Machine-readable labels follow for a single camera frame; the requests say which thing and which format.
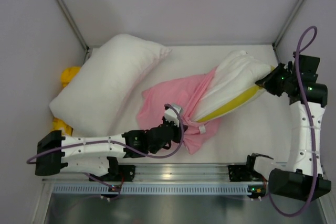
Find pink pillowcase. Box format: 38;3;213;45
136;69;222;155

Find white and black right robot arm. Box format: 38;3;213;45
249;55;332;201

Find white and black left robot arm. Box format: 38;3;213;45
28;119;188;179

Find white pillowcase care label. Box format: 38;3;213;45
199;125;206;134

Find bare white pillow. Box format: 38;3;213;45
49;34;173;137

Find yellow cloth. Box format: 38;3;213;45
51;66;81;136

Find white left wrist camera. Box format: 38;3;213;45
164;104;182;127

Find aluminium front rail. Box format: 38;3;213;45
41;161;261;183

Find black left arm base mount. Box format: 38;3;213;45
90;165;135;182

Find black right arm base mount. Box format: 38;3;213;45
228;165;258;182

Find grey slotted cable duct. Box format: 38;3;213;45
52;183;266;196

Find right aluminium corner post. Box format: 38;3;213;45
272;0;307;51

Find aluminium corner post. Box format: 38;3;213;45
272;0;307;51
55;0;89;52

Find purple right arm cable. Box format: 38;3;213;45
267;26;320;217

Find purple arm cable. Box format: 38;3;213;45
26;103;184;190
267;26;320;217

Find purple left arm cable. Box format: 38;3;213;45
26;103;184;190

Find left aluminium corner post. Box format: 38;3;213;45
55;0;89;52

